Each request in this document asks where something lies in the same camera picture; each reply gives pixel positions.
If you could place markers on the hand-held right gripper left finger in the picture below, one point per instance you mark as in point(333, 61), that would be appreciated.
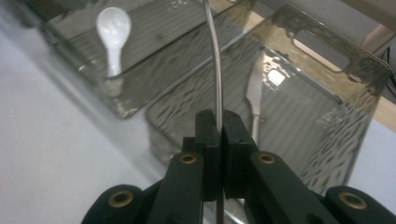
point(211, 155)

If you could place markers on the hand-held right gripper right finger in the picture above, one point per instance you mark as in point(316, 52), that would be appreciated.
point(236, 155)

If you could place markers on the clear grey plastic bin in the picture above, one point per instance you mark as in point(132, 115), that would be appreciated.
point(311, 124)
point(174, 34)

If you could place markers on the white ceramic spoon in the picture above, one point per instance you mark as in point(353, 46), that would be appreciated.
point(113, 28)

